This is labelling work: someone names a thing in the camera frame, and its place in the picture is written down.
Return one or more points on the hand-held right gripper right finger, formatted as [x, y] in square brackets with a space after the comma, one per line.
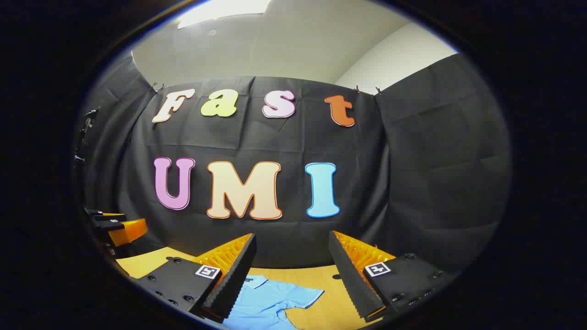
[351, 275]

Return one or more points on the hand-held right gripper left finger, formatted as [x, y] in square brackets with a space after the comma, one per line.
[236, 275]

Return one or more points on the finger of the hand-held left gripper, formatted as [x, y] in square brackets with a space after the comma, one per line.
[110, 214]
[128, 231]

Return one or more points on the black backdrop cloth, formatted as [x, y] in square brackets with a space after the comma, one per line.
[412, 183]

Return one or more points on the light blue T-shirt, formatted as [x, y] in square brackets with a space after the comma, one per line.
[261, 298]

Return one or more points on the white ceiling light panel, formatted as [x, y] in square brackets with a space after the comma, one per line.
[220, 9]

